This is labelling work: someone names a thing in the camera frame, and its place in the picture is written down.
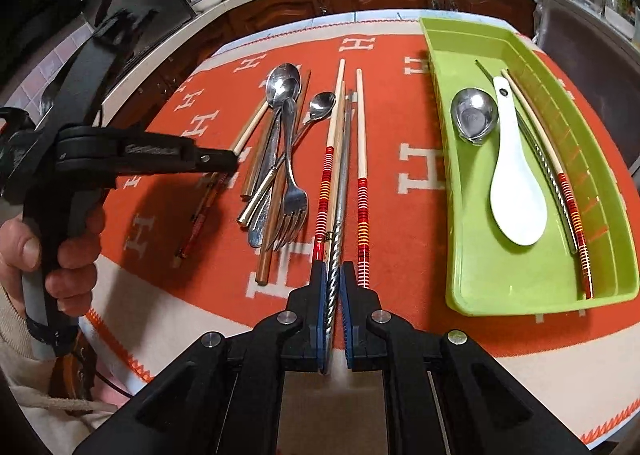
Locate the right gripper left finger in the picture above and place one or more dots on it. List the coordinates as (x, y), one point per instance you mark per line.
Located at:
(222, 395)

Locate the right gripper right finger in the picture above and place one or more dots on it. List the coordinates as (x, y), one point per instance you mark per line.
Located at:
(444, 394)

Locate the red-banded bamboo chopstick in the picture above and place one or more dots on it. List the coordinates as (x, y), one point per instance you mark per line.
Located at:
(554, 172)
(325, 185)
(363, 232)

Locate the twisted metal chopstick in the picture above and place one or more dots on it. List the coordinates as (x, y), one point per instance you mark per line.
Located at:
(337, 236)

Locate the steel fork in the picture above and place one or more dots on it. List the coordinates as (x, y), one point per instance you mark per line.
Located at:
(295, 200)

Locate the white ceramic spoon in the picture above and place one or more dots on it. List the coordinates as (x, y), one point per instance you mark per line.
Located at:
(516, 199)

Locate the small steel spoon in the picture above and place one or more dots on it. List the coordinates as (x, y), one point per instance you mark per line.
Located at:
(320, 108)

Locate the steel soup spoon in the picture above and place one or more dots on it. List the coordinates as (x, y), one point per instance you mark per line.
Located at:
(475, 115)

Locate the brown wooden chopstick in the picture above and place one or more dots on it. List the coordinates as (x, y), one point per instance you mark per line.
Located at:
(277, 189)

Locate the large steel spoon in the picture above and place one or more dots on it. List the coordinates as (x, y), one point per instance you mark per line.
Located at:
(283, 79)

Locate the green plastic tray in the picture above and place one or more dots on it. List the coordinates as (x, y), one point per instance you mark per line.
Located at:
(488, 275)

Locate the orange H-pattern cloth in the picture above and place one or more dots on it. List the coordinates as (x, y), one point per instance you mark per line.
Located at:
(161, 286)

